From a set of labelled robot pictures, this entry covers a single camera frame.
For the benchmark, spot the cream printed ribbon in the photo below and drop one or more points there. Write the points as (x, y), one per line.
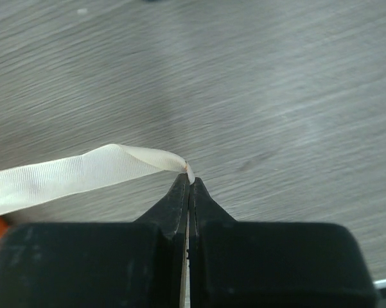
(34, 184)

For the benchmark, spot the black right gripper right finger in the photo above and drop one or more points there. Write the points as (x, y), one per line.
(272, 264)

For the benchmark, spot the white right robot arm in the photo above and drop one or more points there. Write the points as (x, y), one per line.
(185, 248)

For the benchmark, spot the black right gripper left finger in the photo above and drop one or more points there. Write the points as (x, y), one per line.
(122, 264)

